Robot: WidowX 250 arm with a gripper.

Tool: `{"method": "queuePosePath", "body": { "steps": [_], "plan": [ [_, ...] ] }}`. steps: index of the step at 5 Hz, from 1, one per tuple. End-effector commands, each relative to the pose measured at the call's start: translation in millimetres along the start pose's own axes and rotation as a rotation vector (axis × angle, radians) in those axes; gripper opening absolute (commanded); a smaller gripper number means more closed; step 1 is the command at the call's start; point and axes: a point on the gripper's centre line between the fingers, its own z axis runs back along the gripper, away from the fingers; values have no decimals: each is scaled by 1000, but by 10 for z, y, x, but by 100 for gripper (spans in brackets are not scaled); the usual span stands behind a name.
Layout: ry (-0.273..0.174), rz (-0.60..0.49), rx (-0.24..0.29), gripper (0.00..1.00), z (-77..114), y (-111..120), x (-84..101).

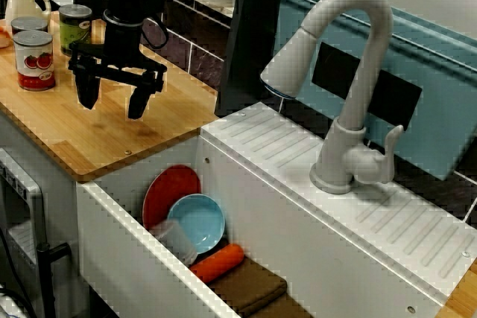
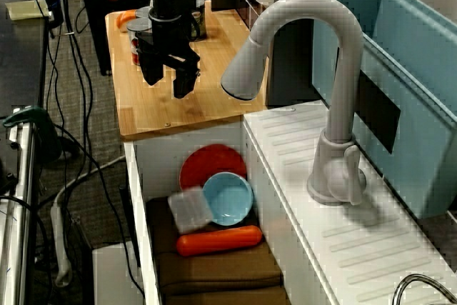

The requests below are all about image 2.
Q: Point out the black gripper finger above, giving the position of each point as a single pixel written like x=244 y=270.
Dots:
x=151 y=67
x=185 y=81

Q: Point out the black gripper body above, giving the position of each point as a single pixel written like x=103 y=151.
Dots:
x=168 y=39

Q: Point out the clear plastic cup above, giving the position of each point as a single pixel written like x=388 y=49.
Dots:
x=189 y=210

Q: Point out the wooden countertop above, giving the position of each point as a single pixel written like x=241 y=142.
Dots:
x=214 y=65

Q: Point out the tomato label can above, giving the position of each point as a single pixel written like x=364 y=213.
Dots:
x=137 y=25

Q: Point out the green pea label can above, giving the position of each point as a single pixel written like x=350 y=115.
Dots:
x=200 y=23

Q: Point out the orange label can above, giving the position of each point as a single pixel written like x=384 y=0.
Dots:
x=143 y=12

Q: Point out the orange toy bread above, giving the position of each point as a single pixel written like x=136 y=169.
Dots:
x=123 y=21

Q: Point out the black equipment cabinet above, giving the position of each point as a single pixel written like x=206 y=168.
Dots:
x=107 y=15

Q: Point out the red plate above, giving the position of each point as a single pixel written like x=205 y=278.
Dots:
x=210 y=162

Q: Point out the black vertical panel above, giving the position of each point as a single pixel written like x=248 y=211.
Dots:
x=296 y=69

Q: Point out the light blue bowl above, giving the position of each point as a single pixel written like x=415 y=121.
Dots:
x=228 y=198

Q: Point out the green clamp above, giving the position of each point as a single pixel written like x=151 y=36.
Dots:
x=39 y=123

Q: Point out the dark gray desk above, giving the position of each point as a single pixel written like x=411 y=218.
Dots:
x=18 y=62

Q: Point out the yellow paper note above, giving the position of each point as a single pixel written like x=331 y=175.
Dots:
x=25 y=10

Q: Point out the gray toy faucet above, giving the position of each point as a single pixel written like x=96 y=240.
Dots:
x=339 y=105

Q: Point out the orange carrot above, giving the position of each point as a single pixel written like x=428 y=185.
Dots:
x=218 y=240

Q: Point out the brown folded cloth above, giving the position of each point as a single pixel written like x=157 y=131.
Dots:
x=214 y=273

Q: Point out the white power strip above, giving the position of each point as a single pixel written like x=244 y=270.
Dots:
x=59 y=240

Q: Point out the white toy sink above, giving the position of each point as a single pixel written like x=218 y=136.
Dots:
x=303 y=240

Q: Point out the white box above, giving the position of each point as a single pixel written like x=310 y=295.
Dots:
x=114 y=276

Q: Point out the metal frame rail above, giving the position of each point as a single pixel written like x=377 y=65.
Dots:
x=19 y=212

